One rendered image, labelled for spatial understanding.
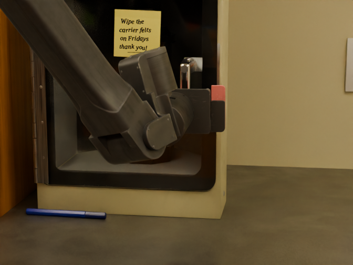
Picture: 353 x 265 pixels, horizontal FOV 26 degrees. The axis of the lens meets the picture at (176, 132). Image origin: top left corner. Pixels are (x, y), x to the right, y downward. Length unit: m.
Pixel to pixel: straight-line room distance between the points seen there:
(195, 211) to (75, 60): 0.49
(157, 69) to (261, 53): 0.70
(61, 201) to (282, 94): 0.58
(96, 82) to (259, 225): 0.48
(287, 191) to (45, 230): 0.49
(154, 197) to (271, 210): 0.21
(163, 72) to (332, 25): 0.73
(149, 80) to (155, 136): 0.08
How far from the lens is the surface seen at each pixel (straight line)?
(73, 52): 0.88
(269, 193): 1.46
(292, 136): 1.69
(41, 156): 1.32
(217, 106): 1.12
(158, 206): 1.31
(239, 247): 1.17
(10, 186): 1.37
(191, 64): 1.23
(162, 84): 0.99
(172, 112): 0.99
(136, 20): 1.25
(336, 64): 1.67
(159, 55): 0.99
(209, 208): 1.29
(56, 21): 0.88
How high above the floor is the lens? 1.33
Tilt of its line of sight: 11 degrees down
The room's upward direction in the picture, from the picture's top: straight up
